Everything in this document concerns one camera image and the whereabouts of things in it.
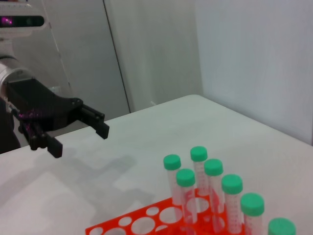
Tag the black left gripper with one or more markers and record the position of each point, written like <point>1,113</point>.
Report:
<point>41,105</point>

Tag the green-capped clear test tube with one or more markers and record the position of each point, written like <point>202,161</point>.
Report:
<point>185,178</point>
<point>172,162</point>
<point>198,153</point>
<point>252,204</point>
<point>213,167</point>
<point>281,228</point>
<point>232,183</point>

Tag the orange plastic test tube rack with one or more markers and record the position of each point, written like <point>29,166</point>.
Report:
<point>138,214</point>

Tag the dark grey robot torso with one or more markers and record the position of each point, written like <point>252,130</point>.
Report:
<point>7,132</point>

